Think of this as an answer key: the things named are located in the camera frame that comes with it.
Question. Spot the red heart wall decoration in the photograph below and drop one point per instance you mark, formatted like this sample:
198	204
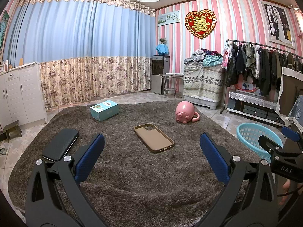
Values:
200	23

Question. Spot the small metal side table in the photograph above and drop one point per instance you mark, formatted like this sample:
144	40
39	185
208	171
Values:
171	81

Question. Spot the teal cardboard box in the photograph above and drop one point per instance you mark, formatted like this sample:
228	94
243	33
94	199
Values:
104	110

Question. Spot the blue patterned table cloth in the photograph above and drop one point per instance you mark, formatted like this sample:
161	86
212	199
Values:
295	115

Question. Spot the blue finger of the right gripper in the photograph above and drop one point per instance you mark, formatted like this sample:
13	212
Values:
268	145
292	135

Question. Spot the blue floral curtain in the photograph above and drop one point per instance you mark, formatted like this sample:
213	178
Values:
86	48

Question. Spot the brown shaggy carpet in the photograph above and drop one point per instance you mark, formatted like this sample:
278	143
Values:
129	185

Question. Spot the white cabinet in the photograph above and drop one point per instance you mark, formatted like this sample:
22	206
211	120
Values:
21	96

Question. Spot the person's hand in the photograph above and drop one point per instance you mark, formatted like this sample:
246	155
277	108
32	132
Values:
285	188

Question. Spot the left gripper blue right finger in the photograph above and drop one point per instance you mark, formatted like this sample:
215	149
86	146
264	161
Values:
217	156

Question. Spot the patterned covered storage box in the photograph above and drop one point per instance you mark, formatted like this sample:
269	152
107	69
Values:
203	85

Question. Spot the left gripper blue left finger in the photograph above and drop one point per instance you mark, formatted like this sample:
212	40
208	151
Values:
86	157

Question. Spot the landscape wall picture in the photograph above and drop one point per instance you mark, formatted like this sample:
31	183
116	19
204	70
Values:
168	18

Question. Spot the water dispenser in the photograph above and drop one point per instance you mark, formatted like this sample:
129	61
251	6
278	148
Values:
159	66

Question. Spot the tan phone case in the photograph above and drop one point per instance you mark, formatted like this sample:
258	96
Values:
153	138

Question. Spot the small wooden stool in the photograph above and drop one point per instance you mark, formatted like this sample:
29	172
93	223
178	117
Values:
10	128

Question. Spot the pile of folded clothes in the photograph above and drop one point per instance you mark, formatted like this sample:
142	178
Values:
204	58

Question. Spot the low lace covered bench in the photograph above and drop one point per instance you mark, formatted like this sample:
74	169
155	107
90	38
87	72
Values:
254	107

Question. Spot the pink pig mug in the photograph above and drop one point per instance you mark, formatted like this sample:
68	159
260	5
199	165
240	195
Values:
185	113

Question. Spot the framed wall poster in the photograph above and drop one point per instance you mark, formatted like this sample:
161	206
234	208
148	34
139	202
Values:
280	28

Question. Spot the light blue plastic basket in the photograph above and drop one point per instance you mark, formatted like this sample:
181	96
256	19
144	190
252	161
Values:
249	133

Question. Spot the clothes rack with garments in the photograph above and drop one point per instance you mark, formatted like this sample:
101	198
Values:
261	62

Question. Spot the blue bag with plant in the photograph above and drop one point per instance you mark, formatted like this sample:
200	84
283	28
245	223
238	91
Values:
162	48

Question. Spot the brown cloth covered furniture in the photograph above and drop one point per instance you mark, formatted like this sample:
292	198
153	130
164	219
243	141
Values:
290	89

